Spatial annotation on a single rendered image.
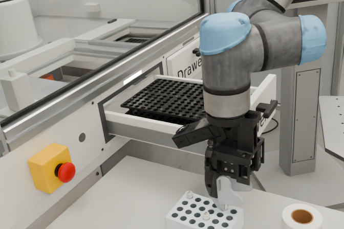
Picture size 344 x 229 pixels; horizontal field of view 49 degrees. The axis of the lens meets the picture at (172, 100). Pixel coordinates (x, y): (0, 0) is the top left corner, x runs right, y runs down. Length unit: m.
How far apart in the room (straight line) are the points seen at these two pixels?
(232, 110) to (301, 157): 1.49
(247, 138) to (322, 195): 1.42
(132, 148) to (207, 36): 0.60
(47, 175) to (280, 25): 0.50
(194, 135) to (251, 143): 0.11
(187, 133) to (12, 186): 0.35
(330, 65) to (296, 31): 1.99
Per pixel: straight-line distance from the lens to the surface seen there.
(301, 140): 2.01
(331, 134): 1.07
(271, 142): 2.43
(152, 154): 1.19
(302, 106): 1.91
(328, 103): 1.23
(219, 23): 0.55
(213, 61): 0.56
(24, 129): 0.78
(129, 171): 0.95
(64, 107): 0.84
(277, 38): 0.59
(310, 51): 0.62
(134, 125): 0.90
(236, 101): 0.59
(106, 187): 0.92
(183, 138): 0.69
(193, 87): 1.01
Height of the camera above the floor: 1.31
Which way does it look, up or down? 26 degrees down
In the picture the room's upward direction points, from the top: 6 degrees counter-clockwise
